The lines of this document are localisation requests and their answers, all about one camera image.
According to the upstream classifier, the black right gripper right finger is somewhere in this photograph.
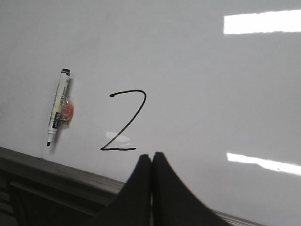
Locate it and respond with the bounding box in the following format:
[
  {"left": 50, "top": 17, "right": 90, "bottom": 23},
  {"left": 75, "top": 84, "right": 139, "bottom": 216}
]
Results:
[{"left": 152, "top": 152, "right": 229, "bottom": 226}]

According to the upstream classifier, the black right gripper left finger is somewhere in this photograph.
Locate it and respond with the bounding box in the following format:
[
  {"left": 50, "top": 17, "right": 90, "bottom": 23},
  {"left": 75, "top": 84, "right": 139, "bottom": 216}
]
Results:
[{"left": 88, "top": 154, "right": 151, "bottom": 226}]

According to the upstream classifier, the red magnet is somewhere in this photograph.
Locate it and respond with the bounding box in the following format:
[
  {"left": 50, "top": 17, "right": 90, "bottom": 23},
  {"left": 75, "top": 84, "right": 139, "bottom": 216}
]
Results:
[{"left": 59, "top": 78, "right": 74, "bottom": 128}]

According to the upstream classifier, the white black-tipped whiteboard marker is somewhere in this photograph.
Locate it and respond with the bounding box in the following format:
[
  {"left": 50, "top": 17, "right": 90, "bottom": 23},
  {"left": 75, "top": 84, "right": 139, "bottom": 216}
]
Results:
[{"left": 47, "top": 68, "right": 70, "bottom": 147}]

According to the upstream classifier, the grey aluminium whiteboard ledge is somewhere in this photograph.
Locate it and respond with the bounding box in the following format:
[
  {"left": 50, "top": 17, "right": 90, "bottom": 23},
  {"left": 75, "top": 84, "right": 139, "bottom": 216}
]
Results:
[{"left": 0, "top": 148, "right": 254, "bottom": 226}]

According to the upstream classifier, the white whiteboard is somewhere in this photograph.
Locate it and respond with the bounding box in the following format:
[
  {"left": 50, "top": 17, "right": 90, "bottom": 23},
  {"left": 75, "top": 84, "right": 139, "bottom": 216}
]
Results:
[{"left": 0, "top": 0, "right": 301, "bottom": 226}]

